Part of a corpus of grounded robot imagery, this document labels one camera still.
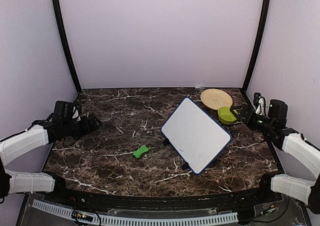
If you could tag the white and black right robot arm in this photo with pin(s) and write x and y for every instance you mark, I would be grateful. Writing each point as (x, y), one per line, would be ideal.
(291, 142)

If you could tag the blue framed whiteboard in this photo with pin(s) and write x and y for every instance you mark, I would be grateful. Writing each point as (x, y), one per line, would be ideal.
(195, 135)

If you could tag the black left frame post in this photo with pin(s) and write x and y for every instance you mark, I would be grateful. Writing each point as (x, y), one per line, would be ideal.
(65, 45)

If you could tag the lime green bowl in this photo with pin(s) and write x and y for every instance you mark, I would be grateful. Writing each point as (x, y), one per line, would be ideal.
(225, 116)

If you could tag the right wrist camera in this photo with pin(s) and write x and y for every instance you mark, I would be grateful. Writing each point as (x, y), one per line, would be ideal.
(260, 104)

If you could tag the black right frame post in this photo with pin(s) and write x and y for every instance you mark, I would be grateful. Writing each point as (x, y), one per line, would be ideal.
(257, 45)

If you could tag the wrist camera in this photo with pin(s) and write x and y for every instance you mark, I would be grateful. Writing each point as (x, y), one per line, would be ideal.
(260, 104)
(65, 111)

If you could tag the black frame post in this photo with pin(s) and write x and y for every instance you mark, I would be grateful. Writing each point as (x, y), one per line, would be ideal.
(65, 45)
(257, 45)

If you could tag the beige plate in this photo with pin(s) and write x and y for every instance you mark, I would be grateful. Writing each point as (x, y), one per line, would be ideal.
(215, 99)

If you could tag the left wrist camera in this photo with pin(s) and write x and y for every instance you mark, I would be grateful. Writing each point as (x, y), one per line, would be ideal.
(65, 111)

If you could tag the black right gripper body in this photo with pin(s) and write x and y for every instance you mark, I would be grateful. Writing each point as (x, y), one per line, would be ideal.
(254, 124)

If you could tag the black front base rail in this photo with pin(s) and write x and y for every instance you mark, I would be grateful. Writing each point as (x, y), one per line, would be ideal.
(239, 200)

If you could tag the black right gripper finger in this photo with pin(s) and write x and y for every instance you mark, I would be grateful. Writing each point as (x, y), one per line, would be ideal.
(239, 116)
(236, 108)

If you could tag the green bone shaped eraser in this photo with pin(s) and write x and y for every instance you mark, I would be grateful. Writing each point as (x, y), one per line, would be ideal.
(140, 152)

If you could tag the white slotted cable duct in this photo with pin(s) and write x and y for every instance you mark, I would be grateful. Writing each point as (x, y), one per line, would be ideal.
(119, 217)

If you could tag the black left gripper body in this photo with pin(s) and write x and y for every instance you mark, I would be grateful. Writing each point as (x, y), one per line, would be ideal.
(85, 129)

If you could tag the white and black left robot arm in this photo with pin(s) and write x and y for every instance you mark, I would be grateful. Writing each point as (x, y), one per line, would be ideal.
(39, 134)

